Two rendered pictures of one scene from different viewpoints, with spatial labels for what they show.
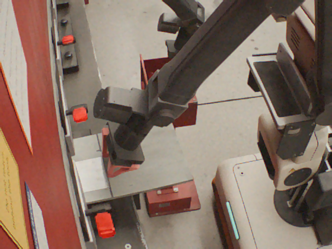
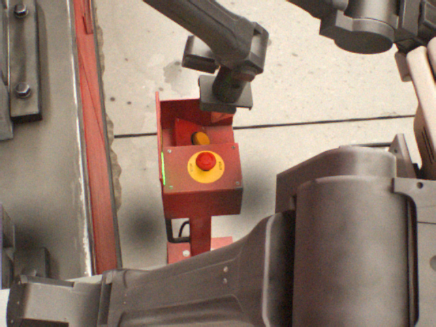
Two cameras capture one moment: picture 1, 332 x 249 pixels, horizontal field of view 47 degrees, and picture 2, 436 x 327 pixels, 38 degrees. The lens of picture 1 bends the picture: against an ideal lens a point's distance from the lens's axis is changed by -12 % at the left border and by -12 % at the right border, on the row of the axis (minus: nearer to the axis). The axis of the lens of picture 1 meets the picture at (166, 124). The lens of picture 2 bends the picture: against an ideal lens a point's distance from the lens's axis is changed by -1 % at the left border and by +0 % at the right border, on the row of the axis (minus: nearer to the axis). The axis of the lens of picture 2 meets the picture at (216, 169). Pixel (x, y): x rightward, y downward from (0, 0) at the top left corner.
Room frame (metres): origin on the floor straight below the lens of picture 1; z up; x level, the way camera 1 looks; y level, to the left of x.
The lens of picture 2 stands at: (0.35, -0.10, 1.85)
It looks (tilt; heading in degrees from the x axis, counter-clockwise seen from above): 60 degrees down; 5
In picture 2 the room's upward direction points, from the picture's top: 2 degrees clockwise
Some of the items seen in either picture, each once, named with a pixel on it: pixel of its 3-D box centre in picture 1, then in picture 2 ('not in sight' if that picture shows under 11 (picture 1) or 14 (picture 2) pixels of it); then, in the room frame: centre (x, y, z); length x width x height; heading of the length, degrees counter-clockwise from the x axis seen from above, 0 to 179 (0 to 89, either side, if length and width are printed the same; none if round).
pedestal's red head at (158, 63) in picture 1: (168, 89); (199, 154); (1.00, 0.00, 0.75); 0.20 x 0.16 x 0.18; 12
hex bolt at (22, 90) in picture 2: (68, 54); (22, 89); (1.00, 0.32, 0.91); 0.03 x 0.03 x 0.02
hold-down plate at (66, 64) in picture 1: (66, 41); (24, 55); (1.09, 0.35, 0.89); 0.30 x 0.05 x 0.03; 17
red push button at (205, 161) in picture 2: not in sight; (206, 163); (0.95, -0.02, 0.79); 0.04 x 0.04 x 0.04
